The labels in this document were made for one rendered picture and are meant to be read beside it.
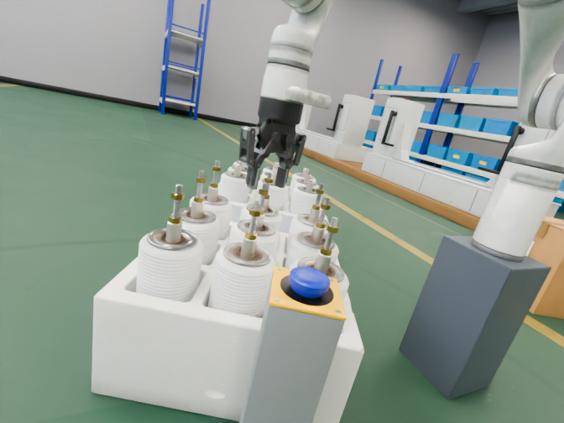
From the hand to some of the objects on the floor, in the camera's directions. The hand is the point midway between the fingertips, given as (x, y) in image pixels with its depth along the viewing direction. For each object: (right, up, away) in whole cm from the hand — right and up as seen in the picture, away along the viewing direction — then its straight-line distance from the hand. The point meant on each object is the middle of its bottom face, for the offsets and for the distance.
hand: (267, 180), depth 57 cm
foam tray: (-7, -32, +11) cm, 35 cm away
